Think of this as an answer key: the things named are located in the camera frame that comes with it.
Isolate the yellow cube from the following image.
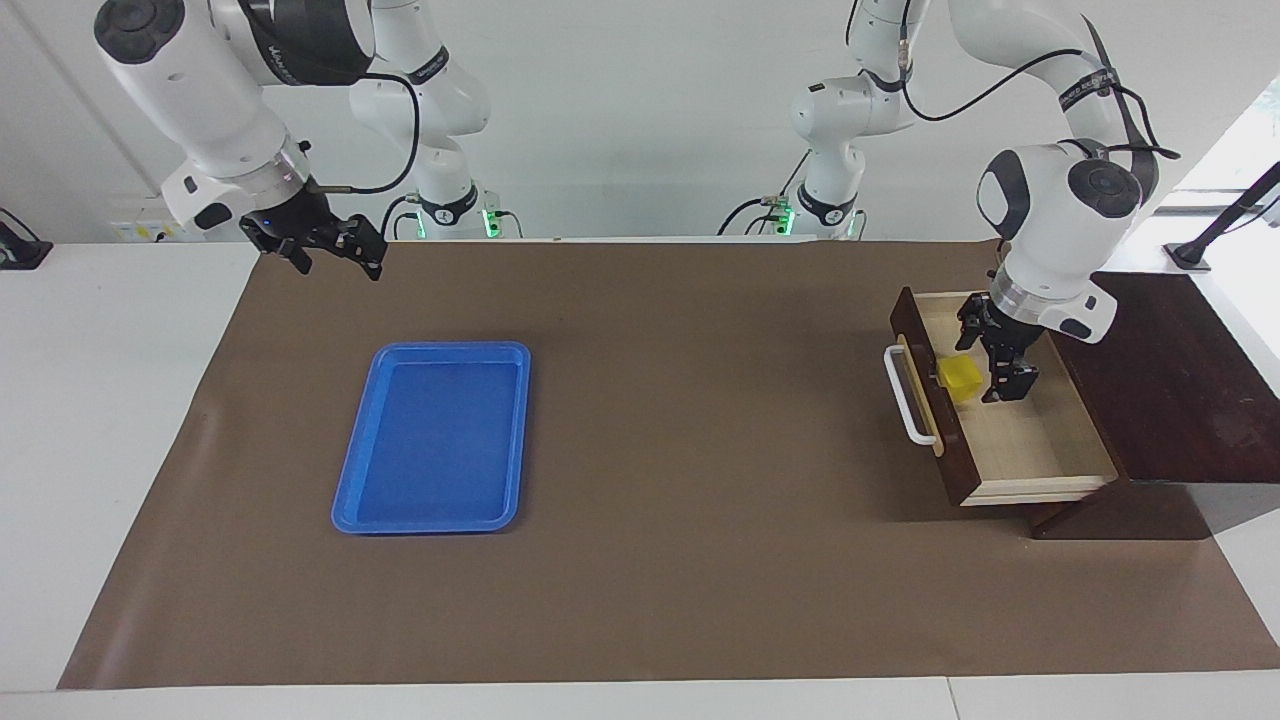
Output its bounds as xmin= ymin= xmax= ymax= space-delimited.
xmin=938 ymin=355 xmax=984 ymax=404

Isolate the wooden drawer with dark front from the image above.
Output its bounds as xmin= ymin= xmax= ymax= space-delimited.
xmin=884 ymin=287 xmax=1119 ymax=507

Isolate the black base cable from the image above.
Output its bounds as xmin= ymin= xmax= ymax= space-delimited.
xmin=380 ymin=195 xmax=421 ymax=241
xmin=717 ymin=150 xmax=811 ymax=237

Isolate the brown table mat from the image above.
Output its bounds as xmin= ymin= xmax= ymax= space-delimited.
xmin=57 ymin=238 xmax=1280 ymax=691

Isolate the black angled stand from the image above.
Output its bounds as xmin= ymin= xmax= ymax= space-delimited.
xmin=1165 ymin=160 xmax=1280 ymax=273

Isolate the white drawer handle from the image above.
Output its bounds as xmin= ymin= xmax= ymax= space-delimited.
xmin=884 ymin=343 xmax=939 ymax=447

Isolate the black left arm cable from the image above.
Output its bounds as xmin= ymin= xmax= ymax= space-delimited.
xmin=845 ymin=0 xmax=1181 ymax=161

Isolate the dark wooden cabinet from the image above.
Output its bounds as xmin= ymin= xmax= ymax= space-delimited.
xmin=1030 ymin=270 xmax=1280 ymax=541

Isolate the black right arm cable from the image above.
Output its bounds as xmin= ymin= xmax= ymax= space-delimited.
xmin=300 ymin=70 xmax=422 ymax=196

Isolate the black desk clamp stand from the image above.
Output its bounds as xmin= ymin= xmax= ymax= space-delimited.
xmin=0 ymin=208 xmax=53 ymax=271

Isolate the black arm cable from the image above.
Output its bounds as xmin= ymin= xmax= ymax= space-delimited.
xmin=300 ymin=70 xmax=422 ymax=196
xmin=845 ymin=0 xmax=1181 ymax=161

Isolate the blue plastic tray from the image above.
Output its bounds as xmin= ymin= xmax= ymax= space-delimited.
xmin=331 ymin=341 xmax=532 ymax=535

